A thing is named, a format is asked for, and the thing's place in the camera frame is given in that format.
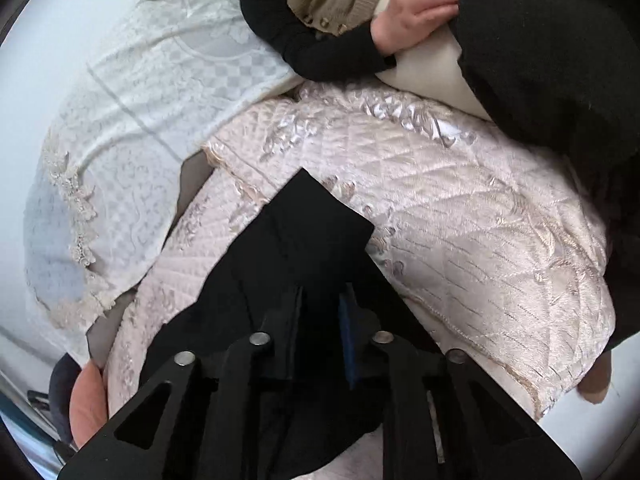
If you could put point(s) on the pink quilted sofa cover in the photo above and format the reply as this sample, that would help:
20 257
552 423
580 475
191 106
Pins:
475 210

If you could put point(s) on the dark navy cushion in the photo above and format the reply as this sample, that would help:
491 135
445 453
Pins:
62 390

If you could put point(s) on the another person's forearm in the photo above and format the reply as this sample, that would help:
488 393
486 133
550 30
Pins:
310 45

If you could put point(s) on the grey sofa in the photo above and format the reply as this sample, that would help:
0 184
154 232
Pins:
192 180

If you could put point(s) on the beige cushion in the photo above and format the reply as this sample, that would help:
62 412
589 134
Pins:
435 75

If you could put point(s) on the salmon pink cushion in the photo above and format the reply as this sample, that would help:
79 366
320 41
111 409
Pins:
87 405

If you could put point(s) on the black pants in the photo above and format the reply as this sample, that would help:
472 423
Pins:
300 230

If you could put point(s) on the white lace sofa throw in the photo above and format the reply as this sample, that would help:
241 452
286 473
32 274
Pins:
150 110

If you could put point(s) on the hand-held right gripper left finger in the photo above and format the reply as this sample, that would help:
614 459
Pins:
240 385

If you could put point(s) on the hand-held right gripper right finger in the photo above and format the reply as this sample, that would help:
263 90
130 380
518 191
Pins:
346 340

